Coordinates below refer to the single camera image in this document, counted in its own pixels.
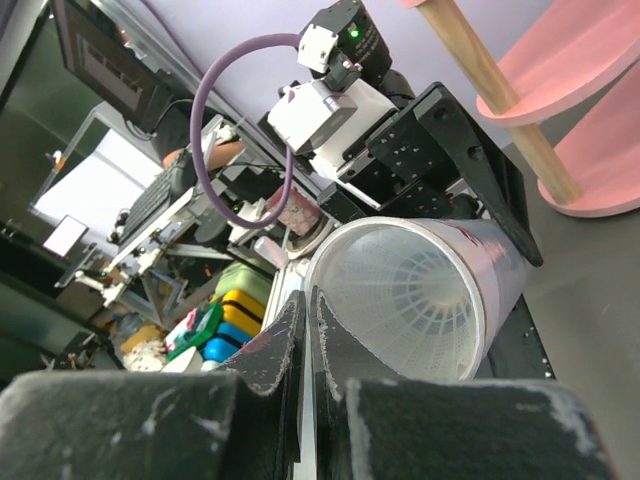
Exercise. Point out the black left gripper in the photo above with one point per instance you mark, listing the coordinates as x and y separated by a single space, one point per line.
405 164

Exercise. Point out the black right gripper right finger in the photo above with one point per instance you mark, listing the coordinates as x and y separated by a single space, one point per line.
372 423

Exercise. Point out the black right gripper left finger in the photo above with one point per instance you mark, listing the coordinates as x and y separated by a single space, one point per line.
238 421

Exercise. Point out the white shuttlecock tube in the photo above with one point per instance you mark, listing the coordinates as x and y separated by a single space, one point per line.
492 268

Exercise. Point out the white feather shuttlecock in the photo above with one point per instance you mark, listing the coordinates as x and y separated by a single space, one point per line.
407 303

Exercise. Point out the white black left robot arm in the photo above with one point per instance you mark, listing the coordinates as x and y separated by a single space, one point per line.
358 34

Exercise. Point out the pink tiered shelf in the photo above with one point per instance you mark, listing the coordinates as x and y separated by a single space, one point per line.
568 94

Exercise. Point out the cluttered background workshop items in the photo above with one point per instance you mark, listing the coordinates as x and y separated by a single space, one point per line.
154 101

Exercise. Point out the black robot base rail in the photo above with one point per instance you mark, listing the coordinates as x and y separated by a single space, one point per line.
517 351

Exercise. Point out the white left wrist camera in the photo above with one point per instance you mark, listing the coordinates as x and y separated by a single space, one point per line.
329 116

